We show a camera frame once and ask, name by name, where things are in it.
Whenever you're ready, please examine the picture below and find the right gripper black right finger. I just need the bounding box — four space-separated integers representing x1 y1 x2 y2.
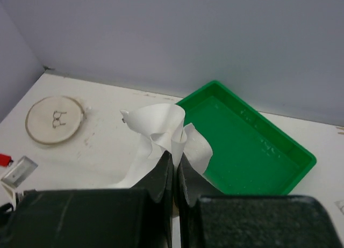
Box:
176 156 341 247

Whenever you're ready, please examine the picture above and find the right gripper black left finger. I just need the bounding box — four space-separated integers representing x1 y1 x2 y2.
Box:
1 152 174 247

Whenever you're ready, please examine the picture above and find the white bra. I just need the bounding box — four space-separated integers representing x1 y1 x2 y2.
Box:
109 103 213 188

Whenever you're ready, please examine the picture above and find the round beige zipped laundry bag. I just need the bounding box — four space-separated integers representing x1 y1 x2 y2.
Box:
25 95 92 146

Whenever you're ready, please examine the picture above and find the green plastic tray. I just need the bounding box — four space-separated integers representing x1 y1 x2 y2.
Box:
178 81 317 195

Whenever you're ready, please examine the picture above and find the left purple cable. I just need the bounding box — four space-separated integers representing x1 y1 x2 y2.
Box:
0 153 14 168

